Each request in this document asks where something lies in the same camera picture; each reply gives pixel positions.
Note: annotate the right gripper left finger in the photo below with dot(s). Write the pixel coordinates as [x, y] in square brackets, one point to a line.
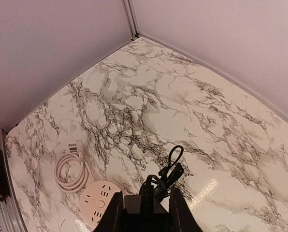
[112, 218]

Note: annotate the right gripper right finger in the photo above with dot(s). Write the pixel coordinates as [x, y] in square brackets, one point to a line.
[182, 219]

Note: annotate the black power adapter with cable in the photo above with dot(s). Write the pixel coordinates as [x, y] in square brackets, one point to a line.
[144, 212]

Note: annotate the pink round socket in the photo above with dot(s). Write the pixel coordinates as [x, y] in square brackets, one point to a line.
[96, 195]

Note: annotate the front aluminium rail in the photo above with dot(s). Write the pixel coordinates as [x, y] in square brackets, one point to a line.
[10, 216]

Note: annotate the left aluminium frame post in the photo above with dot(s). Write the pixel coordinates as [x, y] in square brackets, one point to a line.
[131, 19]

